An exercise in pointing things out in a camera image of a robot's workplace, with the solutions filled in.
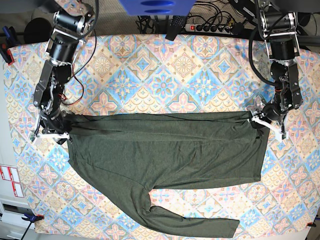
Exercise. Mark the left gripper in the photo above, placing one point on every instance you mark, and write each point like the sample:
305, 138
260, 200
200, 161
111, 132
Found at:
271, 112

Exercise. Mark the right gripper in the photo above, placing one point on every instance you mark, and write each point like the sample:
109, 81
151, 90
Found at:
51, 126

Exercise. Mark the green long-sleeve T-shirt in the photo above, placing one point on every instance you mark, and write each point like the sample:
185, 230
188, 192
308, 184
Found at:
125, 156

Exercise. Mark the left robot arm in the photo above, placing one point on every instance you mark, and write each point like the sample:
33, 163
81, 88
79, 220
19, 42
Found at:
277, 28

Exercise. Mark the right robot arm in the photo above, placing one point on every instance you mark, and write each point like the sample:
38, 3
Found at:
74, 21

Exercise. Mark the red white labels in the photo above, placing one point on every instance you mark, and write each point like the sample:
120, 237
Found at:
10, 174

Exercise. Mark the colourful patterned tablecloth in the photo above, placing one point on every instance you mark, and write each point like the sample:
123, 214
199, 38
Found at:
149, 74

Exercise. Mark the blue clamp bottom left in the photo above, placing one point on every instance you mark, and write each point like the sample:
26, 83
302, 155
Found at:
31, 218

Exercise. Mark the blue clamp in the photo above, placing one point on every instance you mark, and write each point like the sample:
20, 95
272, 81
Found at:
31, 218
5, 51

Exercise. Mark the orange clamp bottom right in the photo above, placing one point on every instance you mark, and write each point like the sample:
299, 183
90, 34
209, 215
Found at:
312, 224

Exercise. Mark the blue clamp top left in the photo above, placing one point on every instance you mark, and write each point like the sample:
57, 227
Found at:
5, 51

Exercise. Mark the black round stool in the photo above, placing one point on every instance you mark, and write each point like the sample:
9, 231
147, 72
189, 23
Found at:
37, 30

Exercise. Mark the white power strip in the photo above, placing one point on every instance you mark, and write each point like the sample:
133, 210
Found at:
207, 28

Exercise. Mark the black remote control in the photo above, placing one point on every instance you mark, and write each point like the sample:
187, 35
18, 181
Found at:
177, 24

